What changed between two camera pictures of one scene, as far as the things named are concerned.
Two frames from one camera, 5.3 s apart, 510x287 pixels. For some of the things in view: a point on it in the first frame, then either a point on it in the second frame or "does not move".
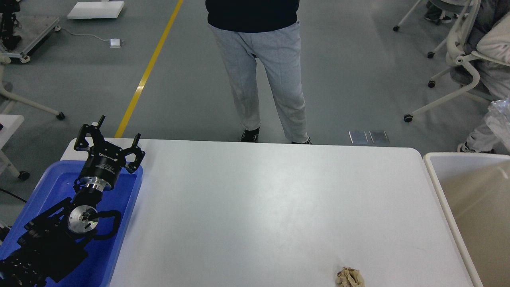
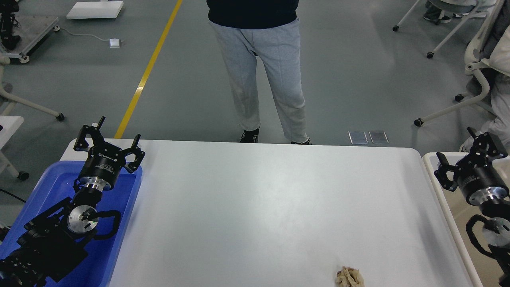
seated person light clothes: (491, 78) to (498, 129)
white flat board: (96, 10) does not move
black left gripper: (104, 162) does not move
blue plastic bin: (55, 183) does not move
